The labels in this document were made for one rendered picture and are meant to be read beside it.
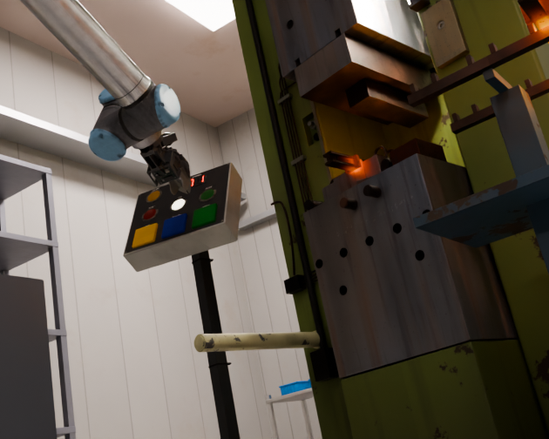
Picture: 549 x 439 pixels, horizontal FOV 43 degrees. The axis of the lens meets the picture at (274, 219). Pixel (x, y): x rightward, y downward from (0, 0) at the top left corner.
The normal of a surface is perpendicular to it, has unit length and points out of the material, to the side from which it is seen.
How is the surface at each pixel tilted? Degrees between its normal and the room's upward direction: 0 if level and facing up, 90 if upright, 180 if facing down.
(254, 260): 90
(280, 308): 90
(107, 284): 90
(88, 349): 90
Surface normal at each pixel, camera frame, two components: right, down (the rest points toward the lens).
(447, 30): -0.72, -0.10
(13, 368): 0.82, -0.33
